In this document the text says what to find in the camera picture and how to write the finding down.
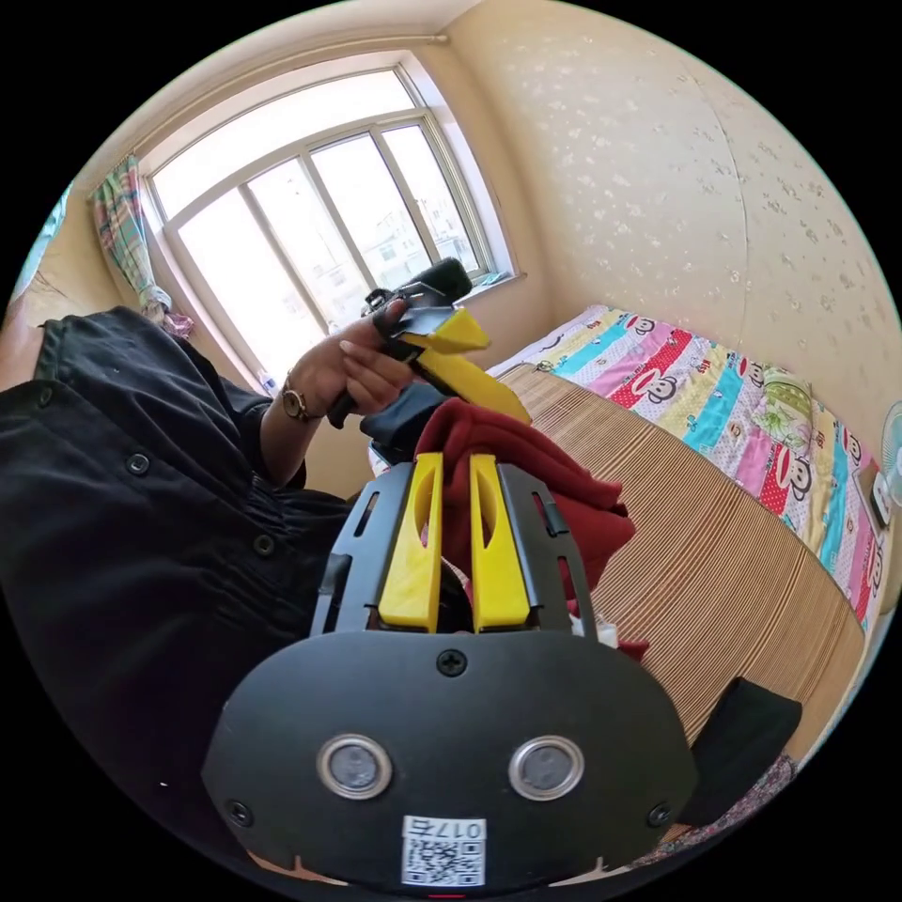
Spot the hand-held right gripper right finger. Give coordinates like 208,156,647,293
470,454,532,633

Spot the checked pastel curtain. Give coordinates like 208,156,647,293
87,154,195,341

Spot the person's left hand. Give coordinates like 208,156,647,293
284,299,427,423

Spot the person's body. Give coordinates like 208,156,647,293
0,306,367,872

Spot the window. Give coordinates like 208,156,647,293
137,49,528,396

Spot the pile of clothes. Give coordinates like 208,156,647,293
633,676,804,869

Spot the white fan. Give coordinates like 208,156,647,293
876,401,902,510

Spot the bed with woven mat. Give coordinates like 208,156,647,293
365,303,891,869

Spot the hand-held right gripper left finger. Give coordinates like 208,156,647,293
378,453,445,630

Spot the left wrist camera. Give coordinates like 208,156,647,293
401,257,472,299

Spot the red long sleeve shirt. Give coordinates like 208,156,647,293
413,397,653,663

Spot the green floral pillow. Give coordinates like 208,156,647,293
763,365,816,454

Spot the person's left forearm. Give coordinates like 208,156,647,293
258,369,329,489

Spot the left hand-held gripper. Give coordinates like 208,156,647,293
363,286,534,427

